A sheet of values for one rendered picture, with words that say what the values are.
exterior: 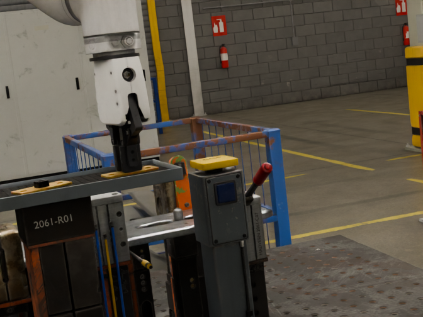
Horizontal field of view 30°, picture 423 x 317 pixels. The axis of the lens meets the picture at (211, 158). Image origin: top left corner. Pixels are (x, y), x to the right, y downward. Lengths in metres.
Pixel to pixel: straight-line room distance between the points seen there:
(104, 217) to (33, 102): 8.03
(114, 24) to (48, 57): 8.20
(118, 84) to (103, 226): 0.29
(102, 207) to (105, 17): 0.34
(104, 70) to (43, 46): 8.18
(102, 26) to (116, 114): 0.13
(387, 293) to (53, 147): 7.65
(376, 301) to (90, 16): 1.07
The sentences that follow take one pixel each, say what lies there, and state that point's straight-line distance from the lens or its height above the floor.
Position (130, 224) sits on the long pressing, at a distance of 1.61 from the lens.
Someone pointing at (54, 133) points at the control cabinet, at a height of 0.56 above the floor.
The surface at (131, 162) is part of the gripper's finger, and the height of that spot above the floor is 1.18.
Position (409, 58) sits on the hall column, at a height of 0.99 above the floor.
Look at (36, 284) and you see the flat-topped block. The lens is 1.16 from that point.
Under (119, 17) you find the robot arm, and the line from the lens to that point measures 1.16.
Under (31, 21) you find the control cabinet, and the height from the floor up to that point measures 1.87.
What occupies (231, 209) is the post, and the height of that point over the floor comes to 1.08.
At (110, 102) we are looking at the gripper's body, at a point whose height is 1.27.
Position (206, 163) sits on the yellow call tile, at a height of 1.16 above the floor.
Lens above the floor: 1.33
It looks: 8 degrees down
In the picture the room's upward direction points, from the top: 7 degrees counter-clockwise
